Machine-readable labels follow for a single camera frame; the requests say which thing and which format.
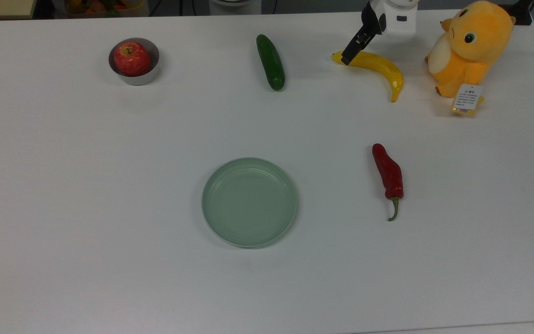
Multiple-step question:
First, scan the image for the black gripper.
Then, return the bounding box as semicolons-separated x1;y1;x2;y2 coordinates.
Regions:
341;2;387;66

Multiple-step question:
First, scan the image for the yellow banana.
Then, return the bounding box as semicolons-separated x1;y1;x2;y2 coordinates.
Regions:
331;50;405;103

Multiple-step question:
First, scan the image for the green plastic plate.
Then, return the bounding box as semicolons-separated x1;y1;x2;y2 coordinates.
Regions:
201;157;299;248

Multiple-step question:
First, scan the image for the green cucumber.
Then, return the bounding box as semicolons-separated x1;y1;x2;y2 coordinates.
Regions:
255;34;286;92

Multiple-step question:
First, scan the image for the orange plush toy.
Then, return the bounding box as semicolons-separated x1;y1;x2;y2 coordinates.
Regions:
425;0;517;99

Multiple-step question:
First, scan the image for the plush toy paper tag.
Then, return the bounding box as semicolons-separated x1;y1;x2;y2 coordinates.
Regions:
451;83;485;116

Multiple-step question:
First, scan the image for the red chili pepper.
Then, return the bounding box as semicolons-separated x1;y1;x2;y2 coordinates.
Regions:
372;143;405;222

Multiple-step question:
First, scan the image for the small metal bowl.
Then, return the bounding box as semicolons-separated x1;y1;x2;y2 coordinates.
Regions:
108;38;161;86

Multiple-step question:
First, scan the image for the red apple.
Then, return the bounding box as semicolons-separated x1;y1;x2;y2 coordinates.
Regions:
113;42;152;77

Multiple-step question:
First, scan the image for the wooden board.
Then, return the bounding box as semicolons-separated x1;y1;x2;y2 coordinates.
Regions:
0;0;37;20

